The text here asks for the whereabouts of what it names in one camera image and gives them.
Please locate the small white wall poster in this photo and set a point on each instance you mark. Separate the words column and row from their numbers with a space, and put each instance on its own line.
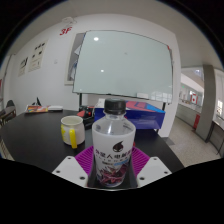
column 22, row 66

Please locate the red and black tool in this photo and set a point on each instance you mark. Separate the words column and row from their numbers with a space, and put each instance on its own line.
column 87, row 115

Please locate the small white device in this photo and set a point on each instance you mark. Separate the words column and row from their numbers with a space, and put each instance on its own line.
column 55, row 108

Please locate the large white wall poster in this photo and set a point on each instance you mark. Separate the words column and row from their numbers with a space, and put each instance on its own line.
column 37, row 56

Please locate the black chair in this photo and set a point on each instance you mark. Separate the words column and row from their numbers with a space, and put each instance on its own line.
column 8, row 111

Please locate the framed notice board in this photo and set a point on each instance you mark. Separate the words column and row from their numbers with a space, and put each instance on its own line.
column 71, row 60

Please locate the large whiteboard on stand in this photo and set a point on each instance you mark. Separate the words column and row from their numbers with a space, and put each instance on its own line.
column 123, row 63

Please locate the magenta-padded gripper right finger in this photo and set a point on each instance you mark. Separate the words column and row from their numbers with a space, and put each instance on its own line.
column 154, row 170

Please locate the clear bottle with white label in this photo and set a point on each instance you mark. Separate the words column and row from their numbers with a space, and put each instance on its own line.
column 113, row 140

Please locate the dark side desk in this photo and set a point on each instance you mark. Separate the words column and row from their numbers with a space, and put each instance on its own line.
column 216, row 128

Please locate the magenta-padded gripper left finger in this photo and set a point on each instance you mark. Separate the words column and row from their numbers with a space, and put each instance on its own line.
column 68, row 168

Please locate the colourful flat box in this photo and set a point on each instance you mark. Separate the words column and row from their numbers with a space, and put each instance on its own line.
column 36, row 109

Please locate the blue box with red-white print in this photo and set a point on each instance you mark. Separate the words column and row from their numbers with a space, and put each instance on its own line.
column 146, row 115

